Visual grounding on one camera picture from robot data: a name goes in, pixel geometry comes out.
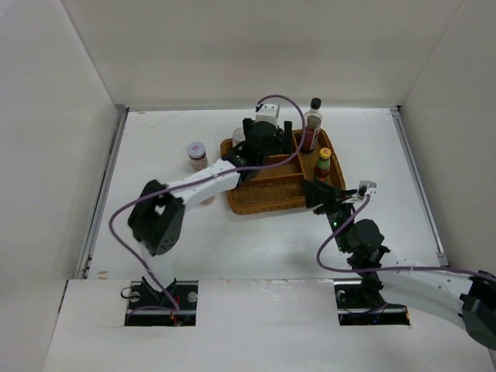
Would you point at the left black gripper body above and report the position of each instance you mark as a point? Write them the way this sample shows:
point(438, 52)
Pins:
point(277, 148)

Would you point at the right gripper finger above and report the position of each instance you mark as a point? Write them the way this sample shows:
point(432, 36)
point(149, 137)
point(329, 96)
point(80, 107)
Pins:
point(338, 195)
point(316, 193)

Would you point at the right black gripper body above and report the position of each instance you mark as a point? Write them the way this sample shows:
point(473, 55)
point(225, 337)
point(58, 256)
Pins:
point(335, 211)

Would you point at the silver-lid blue-label jar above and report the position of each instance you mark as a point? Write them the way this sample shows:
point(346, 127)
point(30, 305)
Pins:
point(238, 136)

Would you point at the tall red-label sauce bottle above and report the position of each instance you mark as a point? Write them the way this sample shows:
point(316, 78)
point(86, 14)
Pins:
point(313, 122)

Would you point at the green-label yellow-cap sauce bottle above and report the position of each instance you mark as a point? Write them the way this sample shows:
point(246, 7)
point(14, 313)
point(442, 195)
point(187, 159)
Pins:
point(322, 166)

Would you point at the pink-cap spice shaker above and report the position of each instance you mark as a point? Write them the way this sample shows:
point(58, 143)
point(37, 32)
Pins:
point(208, 201)

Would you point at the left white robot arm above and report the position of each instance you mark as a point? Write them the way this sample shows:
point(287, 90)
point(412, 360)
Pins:
point(156, 220)

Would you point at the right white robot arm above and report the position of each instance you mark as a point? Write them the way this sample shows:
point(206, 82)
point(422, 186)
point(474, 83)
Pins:
point(461, 297)

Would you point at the brown wicker divided tray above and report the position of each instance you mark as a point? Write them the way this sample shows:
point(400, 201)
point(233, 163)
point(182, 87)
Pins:
point(281, 187)

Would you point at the red-white-lid spice jar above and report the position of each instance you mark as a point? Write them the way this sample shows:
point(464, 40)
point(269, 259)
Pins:
point(197, 155)

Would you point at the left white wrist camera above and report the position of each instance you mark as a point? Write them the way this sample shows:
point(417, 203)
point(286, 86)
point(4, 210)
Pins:
point(267, 112)

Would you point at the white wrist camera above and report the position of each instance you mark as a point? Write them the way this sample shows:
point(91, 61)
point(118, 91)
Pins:
point(267, 112)
point(367, 188)

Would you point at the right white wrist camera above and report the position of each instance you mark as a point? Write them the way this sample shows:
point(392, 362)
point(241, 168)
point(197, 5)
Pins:
point(367, 188)

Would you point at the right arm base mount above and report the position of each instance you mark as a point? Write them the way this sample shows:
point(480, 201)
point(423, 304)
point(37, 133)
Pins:
point(359, 305)

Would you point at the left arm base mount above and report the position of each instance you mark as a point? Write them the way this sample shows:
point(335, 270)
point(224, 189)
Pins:
point(149, 307)

